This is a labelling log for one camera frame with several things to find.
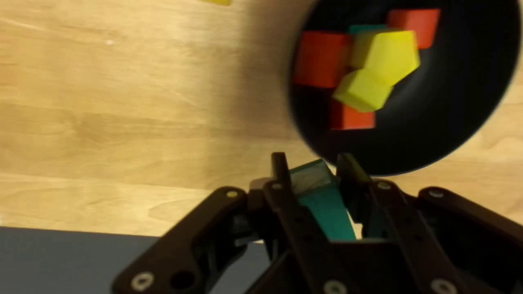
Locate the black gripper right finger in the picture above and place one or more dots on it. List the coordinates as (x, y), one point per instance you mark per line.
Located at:
(447, 245)

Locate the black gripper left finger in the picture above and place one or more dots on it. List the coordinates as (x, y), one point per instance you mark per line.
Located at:
(218, 245)

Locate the tall green block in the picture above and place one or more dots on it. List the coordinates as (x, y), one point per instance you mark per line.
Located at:
(328, 213)

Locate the yellow pentagon block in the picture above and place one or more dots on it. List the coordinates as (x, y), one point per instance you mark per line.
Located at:
(393, 58)

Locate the orange-red cube block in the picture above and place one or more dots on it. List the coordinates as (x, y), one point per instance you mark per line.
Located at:
(320, 59)

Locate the teal block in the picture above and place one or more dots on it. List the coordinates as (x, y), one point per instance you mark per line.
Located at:
(369, 28)

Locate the black bowl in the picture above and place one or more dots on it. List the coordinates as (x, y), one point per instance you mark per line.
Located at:
(447, 108)

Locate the small red block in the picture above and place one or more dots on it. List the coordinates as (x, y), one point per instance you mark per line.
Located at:
(354, 118)

